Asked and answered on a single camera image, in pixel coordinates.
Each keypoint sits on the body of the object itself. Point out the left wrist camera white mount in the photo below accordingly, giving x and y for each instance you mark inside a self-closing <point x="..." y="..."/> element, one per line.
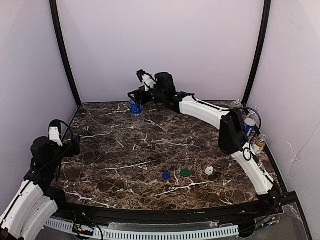
<point x="54" y="132"/>

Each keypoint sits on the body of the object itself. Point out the white slotted cable duct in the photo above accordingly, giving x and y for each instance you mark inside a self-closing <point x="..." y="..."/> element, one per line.
<point x="134" y="231"/>

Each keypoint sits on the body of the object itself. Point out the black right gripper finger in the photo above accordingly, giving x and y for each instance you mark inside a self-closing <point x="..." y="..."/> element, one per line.
<point x="134" y="96"/>
<point x="140" y="88"/>

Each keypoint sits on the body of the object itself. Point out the black left corner post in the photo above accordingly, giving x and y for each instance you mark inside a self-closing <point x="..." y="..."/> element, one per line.
<point x="63" y="51"/>

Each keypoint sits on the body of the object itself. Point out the black right corner post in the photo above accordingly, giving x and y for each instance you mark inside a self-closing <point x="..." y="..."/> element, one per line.
<point x="258" y="51"/>

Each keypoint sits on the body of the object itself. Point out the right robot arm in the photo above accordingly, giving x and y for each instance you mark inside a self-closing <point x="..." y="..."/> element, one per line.
<point x="232" y="140"/>

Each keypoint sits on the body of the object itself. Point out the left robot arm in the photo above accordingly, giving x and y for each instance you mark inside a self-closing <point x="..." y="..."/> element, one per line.
<point x="37" y="200"/>

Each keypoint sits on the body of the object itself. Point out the clear unlabelled bottle white cap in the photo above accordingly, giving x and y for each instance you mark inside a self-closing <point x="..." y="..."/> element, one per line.
<point x="236" y="104"/>

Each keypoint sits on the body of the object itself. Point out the green bottle cap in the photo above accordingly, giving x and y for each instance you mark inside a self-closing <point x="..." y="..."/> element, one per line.
<point x="185" y="173"/>

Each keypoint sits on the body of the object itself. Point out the blue cap blue label bottle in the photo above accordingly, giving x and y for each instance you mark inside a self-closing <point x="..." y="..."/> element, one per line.
<point x="251" y="120"/>

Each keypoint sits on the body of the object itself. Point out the Pocari Sweat clear bottle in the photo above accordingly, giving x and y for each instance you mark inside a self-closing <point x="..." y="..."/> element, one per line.
<point x="137" y="114"/>

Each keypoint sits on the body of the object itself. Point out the brown drink bottle white label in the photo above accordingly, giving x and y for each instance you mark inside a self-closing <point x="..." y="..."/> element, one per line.
<point x="259" y="143"/>

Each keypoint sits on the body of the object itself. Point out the black table front rail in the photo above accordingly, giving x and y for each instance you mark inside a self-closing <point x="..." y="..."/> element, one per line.
<point x="226" y="214"/>

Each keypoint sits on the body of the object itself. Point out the black corner post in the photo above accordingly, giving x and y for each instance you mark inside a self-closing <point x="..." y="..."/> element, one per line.
<point x="63" y="51"/>
<point x="258" y="51"/>

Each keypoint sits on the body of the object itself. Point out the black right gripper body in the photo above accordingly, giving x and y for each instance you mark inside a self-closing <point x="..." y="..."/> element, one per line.
<point x="137" y="96"/>

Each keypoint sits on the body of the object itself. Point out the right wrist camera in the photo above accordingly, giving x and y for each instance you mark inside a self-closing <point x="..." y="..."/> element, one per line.
<point x="140" y="73"/>

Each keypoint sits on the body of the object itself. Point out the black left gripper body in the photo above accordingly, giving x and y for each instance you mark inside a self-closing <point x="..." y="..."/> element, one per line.
<point x="75" y="145"/>

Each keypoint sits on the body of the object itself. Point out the white ribbed bottle cap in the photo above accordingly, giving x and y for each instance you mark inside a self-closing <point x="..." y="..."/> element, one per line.
<point x="209" y="170"/>

